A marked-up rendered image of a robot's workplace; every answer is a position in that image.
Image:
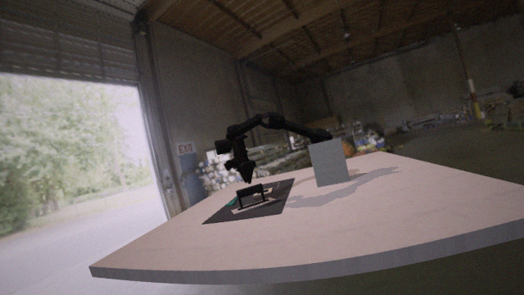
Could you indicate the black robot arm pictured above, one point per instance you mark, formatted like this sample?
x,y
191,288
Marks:
x,y
235,134

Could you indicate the tan square tile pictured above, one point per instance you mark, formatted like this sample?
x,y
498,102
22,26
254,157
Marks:
x,y
269,190

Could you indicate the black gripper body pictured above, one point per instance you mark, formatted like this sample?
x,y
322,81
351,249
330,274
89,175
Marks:
x,y
243,160

